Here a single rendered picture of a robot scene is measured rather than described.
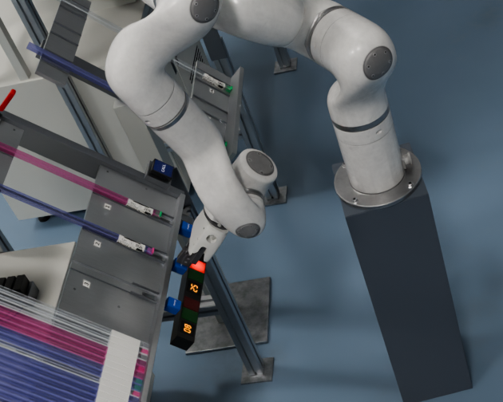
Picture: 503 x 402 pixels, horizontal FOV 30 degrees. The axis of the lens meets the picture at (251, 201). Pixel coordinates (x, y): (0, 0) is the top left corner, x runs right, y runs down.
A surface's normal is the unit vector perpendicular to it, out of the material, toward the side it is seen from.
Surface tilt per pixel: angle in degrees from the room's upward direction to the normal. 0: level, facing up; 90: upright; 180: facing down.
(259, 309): 0
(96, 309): 46
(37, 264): 0
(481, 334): 0
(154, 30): 96
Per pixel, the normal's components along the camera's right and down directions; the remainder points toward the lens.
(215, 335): -0.29, -0.71
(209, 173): -0.30, 0.13
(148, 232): 0.49, -0.60
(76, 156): -0.08, 0.69
